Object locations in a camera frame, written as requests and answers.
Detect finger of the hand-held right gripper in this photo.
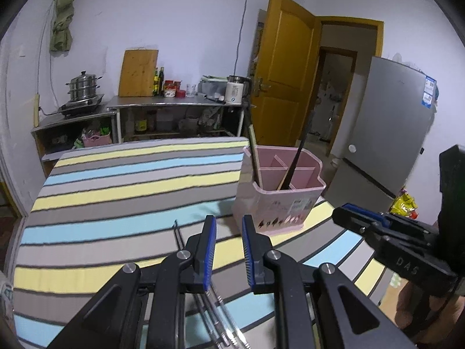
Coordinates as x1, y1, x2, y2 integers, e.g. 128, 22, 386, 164
332, 206, 387, 250
341, 204, 437, 238

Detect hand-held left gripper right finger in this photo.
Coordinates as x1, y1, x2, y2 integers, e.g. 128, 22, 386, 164
242, 214, 416, 349

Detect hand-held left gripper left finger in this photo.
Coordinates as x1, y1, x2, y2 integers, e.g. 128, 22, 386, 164
47, 214, 217, 349

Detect pink plastic utensil basket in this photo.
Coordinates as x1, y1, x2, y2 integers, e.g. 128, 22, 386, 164
232, 145, 326, 236

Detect metal chopsticks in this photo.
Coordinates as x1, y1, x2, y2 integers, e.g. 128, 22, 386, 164
172, 220, 251, 349

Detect beige wooden chopstick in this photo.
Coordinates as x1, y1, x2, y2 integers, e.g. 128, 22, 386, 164
248, 124, 263, 187
277, 167, 293, 191

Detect slim black chopstick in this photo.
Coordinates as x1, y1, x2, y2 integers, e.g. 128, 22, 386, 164
283, 110, 315, 190

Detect person's right hand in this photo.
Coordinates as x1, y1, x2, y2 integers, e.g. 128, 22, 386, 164
395, 280, 464, 342

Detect yellow snack bags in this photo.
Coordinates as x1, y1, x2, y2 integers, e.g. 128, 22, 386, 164
389, 189, 418, 219

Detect grey refrigerator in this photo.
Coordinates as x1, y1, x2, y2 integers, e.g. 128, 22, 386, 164
323, 56, 437, 211

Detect striped tablecloth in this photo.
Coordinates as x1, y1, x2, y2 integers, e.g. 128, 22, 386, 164
12, 136, 396, 349

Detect small pink storage basket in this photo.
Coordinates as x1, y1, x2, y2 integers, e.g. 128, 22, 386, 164
82, 134, 112, 148

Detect metal kitchen counter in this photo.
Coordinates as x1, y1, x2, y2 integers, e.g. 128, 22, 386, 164
107, 95, 255, 142

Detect yellow wooden door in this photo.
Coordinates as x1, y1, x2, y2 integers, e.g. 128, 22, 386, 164
251, 0, 322, 149

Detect white electric kettle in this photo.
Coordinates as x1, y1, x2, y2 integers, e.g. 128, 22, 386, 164
224, 75, 252, 104

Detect grey plastic dish container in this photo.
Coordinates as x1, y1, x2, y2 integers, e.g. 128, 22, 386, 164
198, 76, 229, 102

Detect low metal stove stand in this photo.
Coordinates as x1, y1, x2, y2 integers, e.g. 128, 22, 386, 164
31, 111, 119, 177

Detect wooden cutting board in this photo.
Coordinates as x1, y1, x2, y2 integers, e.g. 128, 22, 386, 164
118, 49, 159, 97

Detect black cooktop stove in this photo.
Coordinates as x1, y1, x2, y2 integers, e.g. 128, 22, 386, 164
58, 94, 105, 117

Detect stainless steel steamer pot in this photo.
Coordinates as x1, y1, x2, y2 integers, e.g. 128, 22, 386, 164
66, 71, 103, 101

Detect green hanging cloth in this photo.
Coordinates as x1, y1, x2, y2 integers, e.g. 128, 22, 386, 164
50, 0, 82, 52

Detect metal door handle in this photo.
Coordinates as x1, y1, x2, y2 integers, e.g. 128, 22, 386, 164
253, 77, 271, 97

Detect yellow wooden door frame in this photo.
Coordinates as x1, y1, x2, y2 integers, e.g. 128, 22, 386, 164
316, 16, 384, 157

